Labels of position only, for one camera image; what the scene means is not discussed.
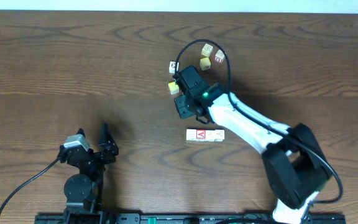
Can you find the red block letter A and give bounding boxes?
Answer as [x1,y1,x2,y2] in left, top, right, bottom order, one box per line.
[196,129,206,141]

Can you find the yellow white block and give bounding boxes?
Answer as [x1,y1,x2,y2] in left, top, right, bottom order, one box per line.
[200,57,211,71]

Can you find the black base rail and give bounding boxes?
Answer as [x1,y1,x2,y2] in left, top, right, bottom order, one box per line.
[34,212,347,224]

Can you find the red bordered block rear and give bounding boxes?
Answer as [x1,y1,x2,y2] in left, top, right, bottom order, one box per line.
[214,50,226,63]

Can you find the white block letter M ladybug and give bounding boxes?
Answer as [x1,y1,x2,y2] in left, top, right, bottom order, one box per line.
[186,129,196,141]

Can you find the white block with letter A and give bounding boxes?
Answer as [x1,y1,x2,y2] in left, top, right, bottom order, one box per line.
[169,61,180,74]

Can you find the yellow bordered block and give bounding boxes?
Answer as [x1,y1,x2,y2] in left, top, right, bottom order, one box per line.
[201,44,213,57]

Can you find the white block number 4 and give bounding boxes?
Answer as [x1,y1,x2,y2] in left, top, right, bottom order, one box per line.
[205,130,216,141]

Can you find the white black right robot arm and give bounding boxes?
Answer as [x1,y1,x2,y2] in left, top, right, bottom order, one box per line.
[173,81,337,223]

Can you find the yellow top block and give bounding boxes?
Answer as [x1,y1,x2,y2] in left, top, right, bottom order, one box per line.
[168,82,180,95]

